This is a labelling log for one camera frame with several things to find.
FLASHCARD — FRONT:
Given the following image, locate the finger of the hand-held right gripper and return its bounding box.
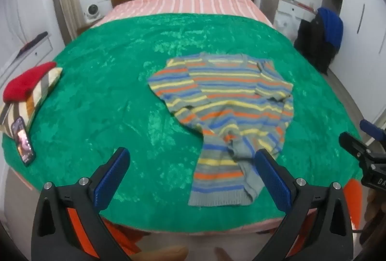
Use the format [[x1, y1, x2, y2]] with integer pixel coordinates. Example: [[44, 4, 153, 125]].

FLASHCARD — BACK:
[[338, 132, 386, 165], [360, 119, 386, 145]]

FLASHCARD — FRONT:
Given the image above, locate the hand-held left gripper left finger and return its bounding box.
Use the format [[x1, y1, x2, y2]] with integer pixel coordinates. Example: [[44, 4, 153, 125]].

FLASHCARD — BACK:
[[31, 147, 133, 261]]

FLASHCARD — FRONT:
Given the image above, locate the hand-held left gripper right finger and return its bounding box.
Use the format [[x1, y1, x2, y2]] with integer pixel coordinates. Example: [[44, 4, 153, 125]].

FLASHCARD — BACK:
[[250, 148, 354, 261]]

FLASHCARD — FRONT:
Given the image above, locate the striped knit sweater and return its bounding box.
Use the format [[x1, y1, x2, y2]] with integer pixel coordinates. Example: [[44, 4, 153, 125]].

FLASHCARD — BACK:
[[147, 53, 294, 207]]

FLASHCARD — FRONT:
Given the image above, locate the white wardrobe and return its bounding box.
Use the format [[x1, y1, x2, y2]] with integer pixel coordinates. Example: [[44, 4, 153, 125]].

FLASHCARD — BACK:
[[323, 0, 386, 126]]

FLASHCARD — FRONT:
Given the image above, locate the green plush blanket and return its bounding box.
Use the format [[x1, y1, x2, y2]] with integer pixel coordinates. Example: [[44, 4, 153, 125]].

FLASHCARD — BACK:
[[1, 13, 362, 233]]

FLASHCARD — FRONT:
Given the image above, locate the smartphone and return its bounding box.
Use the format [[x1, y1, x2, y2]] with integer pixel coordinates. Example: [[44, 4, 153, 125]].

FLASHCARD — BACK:
[[11, 117, 37, 165]]

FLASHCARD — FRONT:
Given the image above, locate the black jacket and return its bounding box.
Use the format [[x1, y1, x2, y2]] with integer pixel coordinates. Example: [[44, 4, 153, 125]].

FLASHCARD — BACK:
[[294, 12, 340, 74]]

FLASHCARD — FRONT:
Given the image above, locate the blue cloth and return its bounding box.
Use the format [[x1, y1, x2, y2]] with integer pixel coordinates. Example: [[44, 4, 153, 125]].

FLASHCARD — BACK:
[[317, 7, 344, 49]]

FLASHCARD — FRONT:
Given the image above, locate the striped pillow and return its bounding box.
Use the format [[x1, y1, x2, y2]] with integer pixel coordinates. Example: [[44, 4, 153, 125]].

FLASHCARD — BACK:
[[0, 67, 63, 139]]

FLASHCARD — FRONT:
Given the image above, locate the red folded cloth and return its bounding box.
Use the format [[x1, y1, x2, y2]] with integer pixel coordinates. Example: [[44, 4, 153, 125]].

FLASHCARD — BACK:
[[3, 62, 57, 103]]

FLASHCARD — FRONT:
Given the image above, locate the white desk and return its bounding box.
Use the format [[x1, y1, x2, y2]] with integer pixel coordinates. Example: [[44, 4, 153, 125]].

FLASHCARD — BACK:
[[261, 0, 320, 38]]

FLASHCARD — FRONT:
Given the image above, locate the white bedside cabinet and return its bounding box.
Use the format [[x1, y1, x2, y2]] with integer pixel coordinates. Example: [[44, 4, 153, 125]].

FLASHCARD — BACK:
[[0, 32, 54, 77]]

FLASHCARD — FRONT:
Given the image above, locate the dark slim object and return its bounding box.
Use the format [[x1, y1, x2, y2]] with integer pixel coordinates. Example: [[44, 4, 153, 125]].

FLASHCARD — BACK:
[[18, 32, 49, 56]]

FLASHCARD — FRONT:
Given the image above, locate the pink striped bedsheet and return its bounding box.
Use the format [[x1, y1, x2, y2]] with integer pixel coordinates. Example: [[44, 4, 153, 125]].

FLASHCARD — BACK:
[[90, 0, 273, 28]]

